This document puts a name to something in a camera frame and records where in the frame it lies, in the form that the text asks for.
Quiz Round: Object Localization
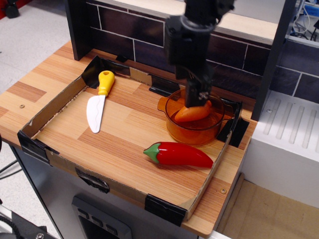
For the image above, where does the black cable on floor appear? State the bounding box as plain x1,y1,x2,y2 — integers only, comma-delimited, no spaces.
0,159,23,180

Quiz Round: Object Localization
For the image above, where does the red toy chili pepper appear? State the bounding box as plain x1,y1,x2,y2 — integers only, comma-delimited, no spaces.
143,142,213,168

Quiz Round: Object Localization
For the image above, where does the grey oven control panel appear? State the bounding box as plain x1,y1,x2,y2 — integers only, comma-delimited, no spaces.
72,197,133,239

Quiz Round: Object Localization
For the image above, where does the dark grey cabinet post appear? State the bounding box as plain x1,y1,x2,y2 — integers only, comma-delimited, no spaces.
251,0,297,121

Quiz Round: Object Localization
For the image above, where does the orange transparent plastic pot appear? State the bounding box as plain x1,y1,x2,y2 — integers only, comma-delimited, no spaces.
158,89,235,145

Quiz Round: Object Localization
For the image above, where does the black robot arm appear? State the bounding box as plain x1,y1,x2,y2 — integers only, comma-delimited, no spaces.
164,0,234,108

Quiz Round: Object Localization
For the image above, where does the orange toy carrot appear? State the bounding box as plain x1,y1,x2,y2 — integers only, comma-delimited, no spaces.
174,101,212,122

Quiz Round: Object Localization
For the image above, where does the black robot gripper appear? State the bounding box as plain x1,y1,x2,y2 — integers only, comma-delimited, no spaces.
164,14,216,108

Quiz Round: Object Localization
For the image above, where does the toy knife yellow handle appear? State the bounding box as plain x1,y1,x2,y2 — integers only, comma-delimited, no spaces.
86,71,115,133

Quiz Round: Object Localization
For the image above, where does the white toy sink drainer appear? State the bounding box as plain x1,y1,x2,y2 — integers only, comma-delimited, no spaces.
242,91,319,207

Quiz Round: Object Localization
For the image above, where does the dark grey left post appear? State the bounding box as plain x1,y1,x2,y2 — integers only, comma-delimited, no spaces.
64,0,93,61

